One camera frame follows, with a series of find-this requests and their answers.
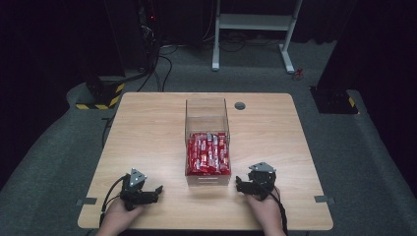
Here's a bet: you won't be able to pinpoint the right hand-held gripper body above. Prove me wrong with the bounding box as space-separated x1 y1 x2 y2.
246 161 277 202

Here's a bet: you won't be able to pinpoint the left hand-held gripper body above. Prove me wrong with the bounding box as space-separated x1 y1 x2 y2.
119 167 157 211

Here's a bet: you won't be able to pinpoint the pile of red snack packets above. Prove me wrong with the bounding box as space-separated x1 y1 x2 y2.
186 131 232 177

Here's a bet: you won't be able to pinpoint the clear acrylic box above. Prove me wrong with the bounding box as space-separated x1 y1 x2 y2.
184 97 232 187

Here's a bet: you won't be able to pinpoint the person's left hand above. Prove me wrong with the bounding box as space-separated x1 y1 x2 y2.
103 196 146 228

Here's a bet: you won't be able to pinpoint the person's right hand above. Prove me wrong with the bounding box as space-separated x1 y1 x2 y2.
245 186 283 226

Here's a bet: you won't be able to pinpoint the grey tape strip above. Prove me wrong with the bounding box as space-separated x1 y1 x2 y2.
76 197 98 207
313 195 336 206

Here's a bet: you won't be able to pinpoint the black yellow striped stand base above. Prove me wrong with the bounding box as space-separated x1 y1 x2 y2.
75 76 126 111

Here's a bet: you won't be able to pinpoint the white metal stand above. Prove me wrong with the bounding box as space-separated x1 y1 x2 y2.
211 0 304 75

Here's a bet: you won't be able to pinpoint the dark equipment rack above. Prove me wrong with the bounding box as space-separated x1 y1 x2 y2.
136 0 162 71

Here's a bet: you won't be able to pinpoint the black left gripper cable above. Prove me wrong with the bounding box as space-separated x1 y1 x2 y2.
98 174 128 228

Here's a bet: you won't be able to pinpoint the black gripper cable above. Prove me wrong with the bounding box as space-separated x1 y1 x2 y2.
264 185 289 236
98 174 128 228

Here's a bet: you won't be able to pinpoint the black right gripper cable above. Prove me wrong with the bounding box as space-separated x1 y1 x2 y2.
264 185 289 236

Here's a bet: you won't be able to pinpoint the black cable beside table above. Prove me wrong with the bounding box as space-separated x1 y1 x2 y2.
100 113 116 149

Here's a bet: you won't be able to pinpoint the black stand base plate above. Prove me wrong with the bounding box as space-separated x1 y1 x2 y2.
309 86 360 116

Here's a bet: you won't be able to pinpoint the black floor cable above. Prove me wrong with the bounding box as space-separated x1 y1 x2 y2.
137 44 174 93

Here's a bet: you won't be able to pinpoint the black cables under white stand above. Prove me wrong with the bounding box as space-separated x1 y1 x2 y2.
202 30 284 53

